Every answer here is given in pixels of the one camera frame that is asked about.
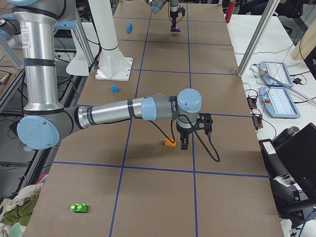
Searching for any black camera cable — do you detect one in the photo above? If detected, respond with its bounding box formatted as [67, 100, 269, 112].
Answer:
[150, 116, 221, 163]

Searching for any upper teach pendant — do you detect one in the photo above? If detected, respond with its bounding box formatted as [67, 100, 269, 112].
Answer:
[259, 61, 293, 87]

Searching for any crumpled cloth pile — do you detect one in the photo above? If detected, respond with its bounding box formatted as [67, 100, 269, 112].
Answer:
[0, 184, 43, 237]

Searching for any purple trapezoid toy block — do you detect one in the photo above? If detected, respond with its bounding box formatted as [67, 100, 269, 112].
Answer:
[170, 26, 181, 33]

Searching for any long blue toy block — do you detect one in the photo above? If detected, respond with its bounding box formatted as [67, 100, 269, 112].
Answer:
[126, 22, 133, 34]

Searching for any red cylinder bottle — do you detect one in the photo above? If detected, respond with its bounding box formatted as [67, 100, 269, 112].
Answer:
[225, 0, 236, 23]

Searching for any orange trapezoid toy block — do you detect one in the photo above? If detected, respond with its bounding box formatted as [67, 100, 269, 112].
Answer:
[164, 138, 176, 147]

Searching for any black monitor stand device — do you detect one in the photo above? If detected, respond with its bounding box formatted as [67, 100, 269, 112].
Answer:
[259, 122, 316, 219]

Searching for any teach pendant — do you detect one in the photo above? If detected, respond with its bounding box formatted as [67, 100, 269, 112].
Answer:
[259, 61, 293, 87]
[259, 86, 301, 119]

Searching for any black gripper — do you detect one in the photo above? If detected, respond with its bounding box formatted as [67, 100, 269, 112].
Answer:
[169, 6, 179, 28]
[176, 123, 194, 150]

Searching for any green toy block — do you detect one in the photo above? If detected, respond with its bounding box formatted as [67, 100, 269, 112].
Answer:
[70, 203, 88, 213]

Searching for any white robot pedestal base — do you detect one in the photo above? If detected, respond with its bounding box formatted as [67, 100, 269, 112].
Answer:
[88, 0, 133, 81]

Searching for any lower teach pendant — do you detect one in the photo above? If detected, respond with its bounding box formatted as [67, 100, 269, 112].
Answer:
[259, 86, 301, 119]

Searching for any aluminium frame post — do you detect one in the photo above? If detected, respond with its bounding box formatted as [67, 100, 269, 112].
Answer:
[236, 0, 280, 77]

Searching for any small blue toy block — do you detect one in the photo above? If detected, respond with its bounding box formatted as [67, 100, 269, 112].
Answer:
[111, 84, 119, 93]

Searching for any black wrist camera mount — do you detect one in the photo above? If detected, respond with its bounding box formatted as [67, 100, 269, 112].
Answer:
[178, 6, 186, 17]
[196, 113, 213, 136]

